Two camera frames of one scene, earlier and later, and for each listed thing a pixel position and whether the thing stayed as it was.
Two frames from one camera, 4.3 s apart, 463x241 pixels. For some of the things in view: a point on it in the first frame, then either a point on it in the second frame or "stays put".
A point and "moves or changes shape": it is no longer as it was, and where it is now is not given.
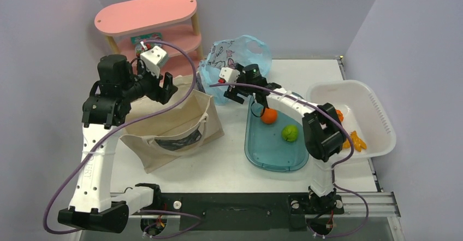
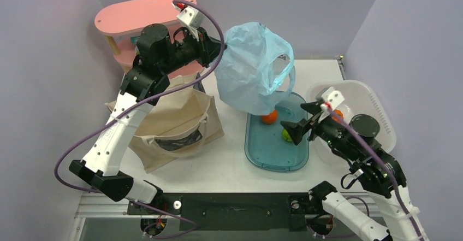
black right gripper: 233,92 -> 296,129
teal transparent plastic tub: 266,148 stays put
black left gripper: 159,93 -> 207,48
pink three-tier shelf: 173,17 stays put
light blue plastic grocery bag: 245,50 moves or changes shape
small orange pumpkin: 340,115 stays put
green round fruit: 290,133 stays put
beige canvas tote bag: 162,139 stays put
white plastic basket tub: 362,111 stays put
